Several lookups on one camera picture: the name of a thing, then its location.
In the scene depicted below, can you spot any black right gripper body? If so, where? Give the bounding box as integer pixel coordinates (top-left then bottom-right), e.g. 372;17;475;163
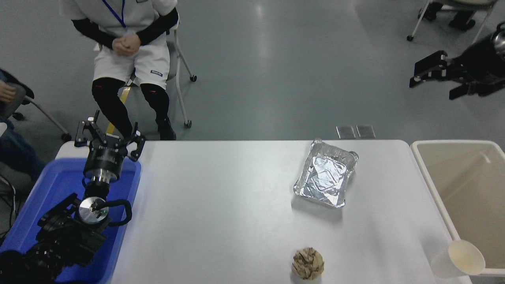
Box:
458;34;505;85

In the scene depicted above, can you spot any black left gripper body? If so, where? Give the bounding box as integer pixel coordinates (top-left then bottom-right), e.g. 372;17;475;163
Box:
83;144;127;176

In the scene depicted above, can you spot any white paper cup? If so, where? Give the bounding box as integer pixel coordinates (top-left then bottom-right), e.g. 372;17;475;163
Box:
430;239;486;279

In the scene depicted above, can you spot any person's right hand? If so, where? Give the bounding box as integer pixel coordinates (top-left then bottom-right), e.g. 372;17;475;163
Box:
112;35;129;57

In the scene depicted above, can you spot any person's hand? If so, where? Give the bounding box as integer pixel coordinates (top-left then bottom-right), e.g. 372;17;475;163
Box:
0;81;17;104

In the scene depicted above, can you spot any person's left hand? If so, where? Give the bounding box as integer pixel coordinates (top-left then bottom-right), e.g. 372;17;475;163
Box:
122;34;141;54

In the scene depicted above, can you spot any person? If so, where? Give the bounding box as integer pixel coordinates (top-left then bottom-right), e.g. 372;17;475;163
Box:
0;69;46;182
417;1;477;31
59;0;180;141

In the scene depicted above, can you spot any blue plastic tray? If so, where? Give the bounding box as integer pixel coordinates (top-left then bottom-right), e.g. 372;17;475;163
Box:
0;158;142;284

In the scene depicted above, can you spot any white wheeled chair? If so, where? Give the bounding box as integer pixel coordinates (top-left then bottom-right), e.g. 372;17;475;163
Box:
125;20;198;129
406;0;499;43

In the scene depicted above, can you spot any grey wheeled chair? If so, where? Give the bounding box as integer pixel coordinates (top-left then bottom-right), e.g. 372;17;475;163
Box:
0;83;73;142

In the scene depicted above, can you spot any large pale bin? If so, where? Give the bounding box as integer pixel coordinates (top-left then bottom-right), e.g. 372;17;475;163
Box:
410;140;505;277

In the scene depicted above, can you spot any silver foil tray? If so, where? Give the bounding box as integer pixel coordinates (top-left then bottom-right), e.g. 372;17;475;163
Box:
293;138;359;208

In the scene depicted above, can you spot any crumpled tan paper ball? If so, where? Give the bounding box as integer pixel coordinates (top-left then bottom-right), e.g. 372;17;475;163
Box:
292;247;325;281

